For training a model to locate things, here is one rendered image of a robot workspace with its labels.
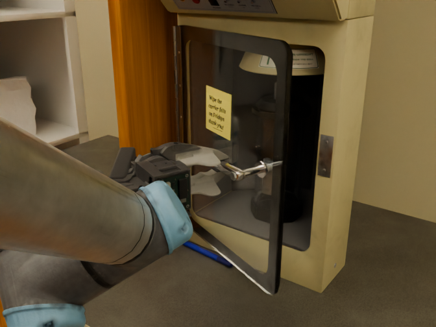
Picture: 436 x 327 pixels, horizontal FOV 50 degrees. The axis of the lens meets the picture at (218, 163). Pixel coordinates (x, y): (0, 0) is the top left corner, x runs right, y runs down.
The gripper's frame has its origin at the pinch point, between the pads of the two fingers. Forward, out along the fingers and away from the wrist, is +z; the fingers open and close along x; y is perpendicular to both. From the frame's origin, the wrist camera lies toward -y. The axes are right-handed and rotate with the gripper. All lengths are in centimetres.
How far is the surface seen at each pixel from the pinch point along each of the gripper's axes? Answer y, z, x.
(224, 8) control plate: -8.3, 6.3, 22.2
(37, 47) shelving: -138, 3, 1
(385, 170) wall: -12, 55, -17
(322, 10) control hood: 7.2, 12.4, 22.5
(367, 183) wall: -15, 54, -22
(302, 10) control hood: 4.4, 11.4, 22.4
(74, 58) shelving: -115, 10, 0
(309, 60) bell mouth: -1.4, 18.7, 14.0
